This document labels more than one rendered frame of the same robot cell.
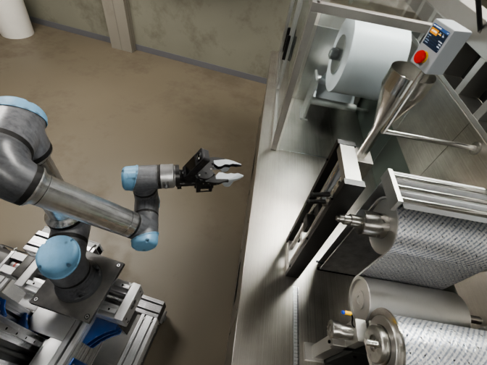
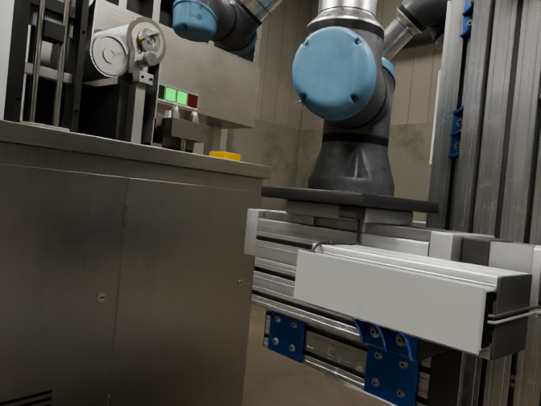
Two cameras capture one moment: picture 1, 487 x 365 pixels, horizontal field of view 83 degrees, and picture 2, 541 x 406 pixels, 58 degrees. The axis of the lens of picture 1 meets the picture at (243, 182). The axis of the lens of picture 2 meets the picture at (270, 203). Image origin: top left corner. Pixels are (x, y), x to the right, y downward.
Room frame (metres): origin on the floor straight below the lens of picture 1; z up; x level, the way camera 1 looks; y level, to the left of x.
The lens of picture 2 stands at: (1.03, 0.97, 0.80)
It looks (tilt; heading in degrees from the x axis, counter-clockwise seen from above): 1 degrees down; 222
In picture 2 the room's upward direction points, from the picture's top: 5 degrees clockwise
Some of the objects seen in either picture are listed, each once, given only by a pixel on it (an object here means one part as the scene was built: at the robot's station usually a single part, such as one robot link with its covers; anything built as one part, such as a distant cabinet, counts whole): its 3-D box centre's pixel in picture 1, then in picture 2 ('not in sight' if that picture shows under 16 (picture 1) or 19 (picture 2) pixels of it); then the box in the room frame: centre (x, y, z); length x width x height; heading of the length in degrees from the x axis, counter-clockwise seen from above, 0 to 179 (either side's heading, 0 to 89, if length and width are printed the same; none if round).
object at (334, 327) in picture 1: (334, 329); (150, 59); (0.21, -0.29, 1.18); 0.04 x 0.02 x 0.04; 2
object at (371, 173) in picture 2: (75, 275); (352, 166); (0.30, 0.51, 0.87); 0.15 x 0.15 x 0.10
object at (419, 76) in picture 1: (402, 102); not in sight; (0.73, -0.39, 1.51); 0.02 x 0.02 x 0.20
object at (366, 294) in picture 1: (405, 307); (88, 59); (0.30, -0.49, 1.17); 0.26 x 0.12 x 0.12; 92
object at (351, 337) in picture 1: (330, 342); (138, 101); (0.21, -0.33, 1.05); 0.06 x 0.05 x 0.31; 92
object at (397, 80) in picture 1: (408, 80); not in sight; (0.90, -0.45, 1.50); 0.14 x 0.14 x 0.06
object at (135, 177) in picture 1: (142, 178); not in sight; (0.52, 0.31, 1.21); 0.11 x 0.08 x 0.09; 110
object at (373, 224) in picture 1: (371, 224); not in sight; (0.43, -0.34, 1.33); 0.06 x 0.06 x 0.06; 2
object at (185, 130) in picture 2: not in sight; (154, 131); (0.00, -0.53, 1.00); 0.40 x 0.16 x 0.06; 92
